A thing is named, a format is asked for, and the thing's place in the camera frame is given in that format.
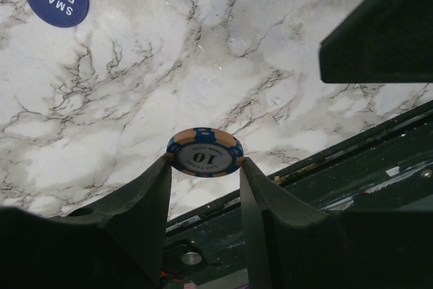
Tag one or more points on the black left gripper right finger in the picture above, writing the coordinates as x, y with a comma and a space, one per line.
290, 244

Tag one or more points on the blue ten poker chip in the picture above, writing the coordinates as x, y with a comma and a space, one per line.
205, 152

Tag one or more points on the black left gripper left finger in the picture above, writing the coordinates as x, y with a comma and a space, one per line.
114, 242

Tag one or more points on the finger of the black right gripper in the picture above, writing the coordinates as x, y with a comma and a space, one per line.
381, 41

